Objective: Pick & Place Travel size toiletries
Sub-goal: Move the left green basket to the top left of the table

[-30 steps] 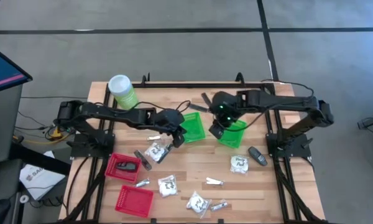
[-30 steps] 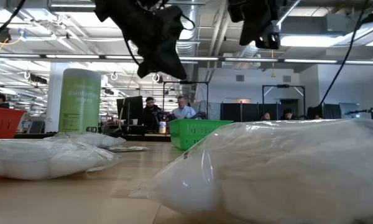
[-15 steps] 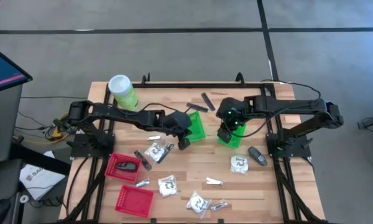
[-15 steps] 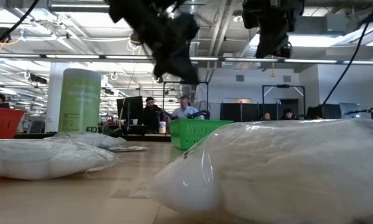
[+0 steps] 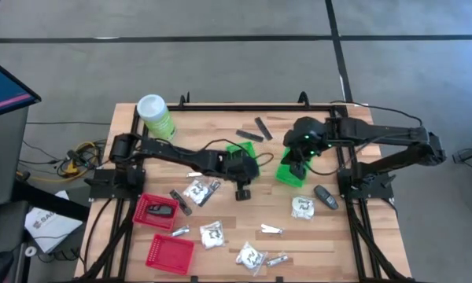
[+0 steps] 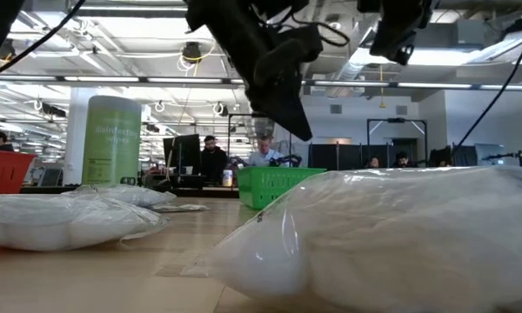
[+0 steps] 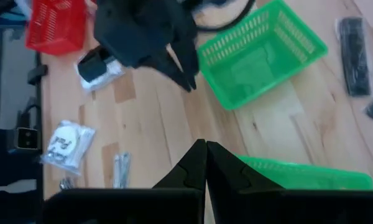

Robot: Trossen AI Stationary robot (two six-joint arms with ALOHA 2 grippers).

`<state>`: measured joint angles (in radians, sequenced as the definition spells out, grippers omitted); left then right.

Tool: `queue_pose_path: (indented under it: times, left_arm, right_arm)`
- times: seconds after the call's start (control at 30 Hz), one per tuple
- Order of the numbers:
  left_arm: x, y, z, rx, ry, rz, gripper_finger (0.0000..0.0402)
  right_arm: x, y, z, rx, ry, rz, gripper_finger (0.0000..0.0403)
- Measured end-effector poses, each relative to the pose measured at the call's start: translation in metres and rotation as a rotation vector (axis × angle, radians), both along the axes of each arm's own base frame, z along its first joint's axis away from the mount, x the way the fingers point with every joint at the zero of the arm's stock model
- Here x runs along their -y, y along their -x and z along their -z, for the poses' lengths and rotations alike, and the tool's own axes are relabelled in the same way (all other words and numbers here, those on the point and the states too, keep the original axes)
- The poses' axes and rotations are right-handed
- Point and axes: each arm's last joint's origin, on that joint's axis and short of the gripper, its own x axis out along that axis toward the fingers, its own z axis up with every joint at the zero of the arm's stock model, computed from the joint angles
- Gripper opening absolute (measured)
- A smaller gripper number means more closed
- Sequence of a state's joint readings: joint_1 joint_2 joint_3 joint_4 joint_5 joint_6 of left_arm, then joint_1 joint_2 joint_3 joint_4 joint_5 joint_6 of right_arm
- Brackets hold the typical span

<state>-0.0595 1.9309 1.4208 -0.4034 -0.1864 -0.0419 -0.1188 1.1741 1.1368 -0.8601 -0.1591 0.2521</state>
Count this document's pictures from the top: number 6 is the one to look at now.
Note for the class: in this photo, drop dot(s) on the long pendant light bar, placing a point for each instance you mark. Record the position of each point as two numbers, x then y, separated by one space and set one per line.
113 79

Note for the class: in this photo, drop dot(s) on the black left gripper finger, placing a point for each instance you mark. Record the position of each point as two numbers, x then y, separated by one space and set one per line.
283 113

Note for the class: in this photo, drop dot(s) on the silver spiral air duct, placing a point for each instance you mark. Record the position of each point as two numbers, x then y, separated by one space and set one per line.
352 69

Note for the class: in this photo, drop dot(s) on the black ceiling device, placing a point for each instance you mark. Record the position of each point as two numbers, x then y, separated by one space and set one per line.
192 52

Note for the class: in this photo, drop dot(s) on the clear vanity pack bag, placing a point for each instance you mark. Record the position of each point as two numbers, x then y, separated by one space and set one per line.
61 221
130 195
396 239

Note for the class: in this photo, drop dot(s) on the black partition panels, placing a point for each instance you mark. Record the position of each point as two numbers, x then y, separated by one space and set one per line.
330 156

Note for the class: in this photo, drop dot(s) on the background black robot arm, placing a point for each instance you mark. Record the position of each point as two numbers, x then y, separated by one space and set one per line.
287 160
237 161

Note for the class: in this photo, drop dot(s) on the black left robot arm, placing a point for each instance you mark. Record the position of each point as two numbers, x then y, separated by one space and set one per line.
0 17

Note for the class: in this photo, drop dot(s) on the person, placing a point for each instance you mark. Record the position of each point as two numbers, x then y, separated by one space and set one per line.
372 163
264 156
0 141
403 160
213 163

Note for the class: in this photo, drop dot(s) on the green disinfecting wipes canister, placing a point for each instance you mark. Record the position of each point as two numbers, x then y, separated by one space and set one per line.
111 143

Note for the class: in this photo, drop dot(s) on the red plastic basket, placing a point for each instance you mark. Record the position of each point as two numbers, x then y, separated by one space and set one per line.
4 171

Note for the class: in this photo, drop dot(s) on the white bottle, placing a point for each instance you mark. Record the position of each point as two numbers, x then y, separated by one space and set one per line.
227 179

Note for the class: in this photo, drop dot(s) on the black metal gantry frame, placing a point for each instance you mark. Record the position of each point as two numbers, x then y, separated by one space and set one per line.
396 120
229 135

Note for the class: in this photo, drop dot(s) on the black comb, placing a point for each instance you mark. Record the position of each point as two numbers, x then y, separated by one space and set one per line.
178 208

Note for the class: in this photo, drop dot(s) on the black computer monitor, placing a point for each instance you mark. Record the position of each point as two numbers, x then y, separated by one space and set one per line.
182 152

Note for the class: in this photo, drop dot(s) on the green plastic basket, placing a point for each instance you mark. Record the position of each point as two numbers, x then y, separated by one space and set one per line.
265 187

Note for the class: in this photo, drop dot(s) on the grey monitor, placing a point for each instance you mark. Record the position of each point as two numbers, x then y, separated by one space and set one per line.
489 152

